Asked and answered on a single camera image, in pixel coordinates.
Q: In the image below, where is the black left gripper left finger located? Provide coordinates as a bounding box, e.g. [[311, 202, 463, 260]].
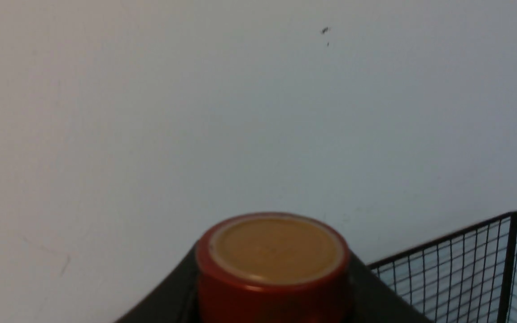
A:
[[115, 244, 202, 323]]

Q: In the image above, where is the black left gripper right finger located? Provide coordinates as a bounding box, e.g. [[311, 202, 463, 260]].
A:
[[347, 252, 431, 323]]

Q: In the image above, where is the soy sauce bottle red cap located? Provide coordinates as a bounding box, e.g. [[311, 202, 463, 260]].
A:
[[195, 212, 355, 323]]

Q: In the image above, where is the black wire mesh shelf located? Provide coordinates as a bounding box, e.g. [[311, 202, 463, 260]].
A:
[[369, 211, 517, 323]]

